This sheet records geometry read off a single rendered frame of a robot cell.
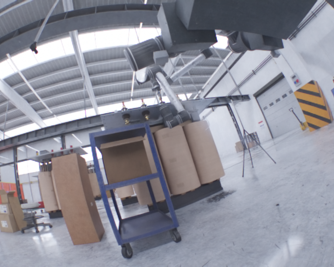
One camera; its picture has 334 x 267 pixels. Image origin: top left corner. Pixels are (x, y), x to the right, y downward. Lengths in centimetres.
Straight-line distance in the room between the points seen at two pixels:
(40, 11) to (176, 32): 1037
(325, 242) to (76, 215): 178
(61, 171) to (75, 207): 38
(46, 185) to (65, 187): 240
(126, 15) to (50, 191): 503
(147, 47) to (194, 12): 49
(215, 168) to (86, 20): 471
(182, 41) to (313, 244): 114
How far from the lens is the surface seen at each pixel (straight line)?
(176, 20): 87
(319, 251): 76
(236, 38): 150
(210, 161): 209
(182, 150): 194
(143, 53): 108
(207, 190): 220
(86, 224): 160
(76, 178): 156
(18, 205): 338
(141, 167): 102
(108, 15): 473
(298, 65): 591
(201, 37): 88
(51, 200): 398
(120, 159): 102
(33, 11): 1100
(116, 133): 106
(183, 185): 190
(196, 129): 212
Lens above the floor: 53
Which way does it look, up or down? 14 degrees up
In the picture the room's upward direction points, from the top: 17 degrees counter-clockwise
